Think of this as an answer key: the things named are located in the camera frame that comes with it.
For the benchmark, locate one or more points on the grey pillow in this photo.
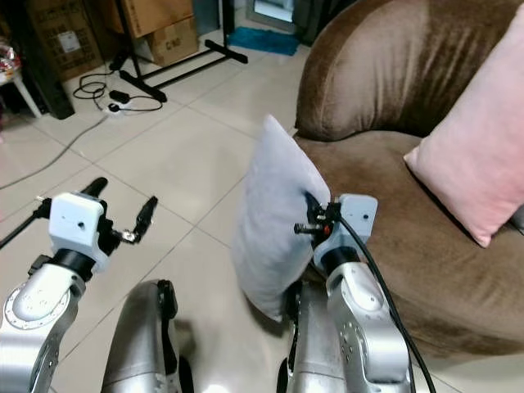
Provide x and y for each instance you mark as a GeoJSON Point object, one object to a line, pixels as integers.
{"type": "Point", "coordinates": [274, 221]}

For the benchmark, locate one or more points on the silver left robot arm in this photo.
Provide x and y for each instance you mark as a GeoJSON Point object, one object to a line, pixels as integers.
{"type": "Point", "coordinates": [41, 307]}

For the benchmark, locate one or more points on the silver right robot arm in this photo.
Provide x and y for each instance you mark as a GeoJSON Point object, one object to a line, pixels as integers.
{"type": "Point", "coordinates": [364, 327]}

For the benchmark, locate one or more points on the brown velvet sofa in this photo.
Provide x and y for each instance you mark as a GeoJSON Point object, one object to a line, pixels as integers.
{"type": "Point", "coordinates": [385, 74]}

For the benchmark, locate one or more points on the black metal floor stand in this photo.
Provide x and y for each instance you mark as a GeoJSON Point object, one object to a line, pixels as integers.
{"type": "Point", "coordinates": [184, 65]}

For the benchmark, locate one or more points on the pink pillow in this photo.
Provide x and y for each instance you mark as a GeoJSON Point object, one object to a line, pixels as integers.
{"type": "Point", "coordinates": [471, 147]}

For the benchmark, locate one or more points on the blue floor mat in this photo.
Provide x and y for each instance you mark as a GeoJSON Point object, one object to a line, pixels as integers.
{"type": "Point", "coordinates": [264, 41]}

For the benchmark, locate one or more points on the black power adapter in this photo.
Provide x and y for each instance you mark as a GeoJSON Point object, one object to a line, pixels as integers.
{"type": "Point", "coordinates": [119, 97]}

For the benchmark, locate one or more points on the silver left robot leg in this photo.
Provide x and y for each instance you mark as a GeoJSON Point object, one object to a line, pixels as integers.
{"type": "Point", "coordinates": [143, 344]}

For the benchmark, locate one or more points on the silver robot leg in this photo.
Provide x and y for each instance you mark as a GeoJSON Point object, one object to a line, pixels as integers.
{"type": "Point", "coordinates": [307, 344]}
{"type": "Point", "coordinates": [143, 344]}

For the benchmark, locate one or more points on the black cabinet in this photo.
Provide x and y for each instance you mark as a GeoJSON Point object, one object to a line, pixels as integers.
{"type": "Point", "coordinates": [45, 82]}

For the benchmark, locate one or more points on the silver right robot leg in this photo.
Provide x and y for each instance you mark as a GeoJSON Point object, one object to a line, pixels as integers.
{"type": "Point", "coordinates": [307, 344]}

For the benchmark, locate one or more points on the white stool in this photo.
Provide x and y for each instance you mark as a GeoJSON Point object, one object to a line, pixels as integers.
{"type": "Point", "coordinates": [23, 90]}

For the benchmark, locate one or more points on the colourful plastic bag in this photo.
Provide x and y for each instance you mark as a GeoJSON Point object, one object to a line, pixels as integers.
{"type": "Point", "coordinates": [8, 61]}

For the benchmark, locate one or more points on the labelled tall cardboard box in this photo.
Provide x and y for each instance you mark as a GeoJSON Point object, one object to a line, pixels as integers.
{"type": "Point", "coordinates": [61, 37]}

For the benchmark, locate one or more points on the small printed cardboard box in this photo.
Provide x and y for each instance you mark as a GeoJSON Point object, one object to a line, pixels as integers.
{"type": "Point", "coordinates": [172, 42]}

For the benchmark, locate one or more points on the large plain cardboard box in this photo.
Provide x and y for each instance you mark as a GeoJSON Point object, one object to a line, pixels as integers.
{"type": "Point", "coordinates": [160, 12]}

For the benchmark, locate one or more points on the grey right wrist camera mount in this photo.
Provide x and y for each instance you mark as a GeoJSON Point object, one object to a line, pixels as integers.
{"type": "Point", "coordinates": [356, 217]}

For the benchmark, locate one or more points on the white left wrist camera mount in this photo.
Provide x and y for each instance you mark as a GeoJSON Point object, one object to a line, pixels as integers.
{"type": "Point", "coordinates": [75, 221]}

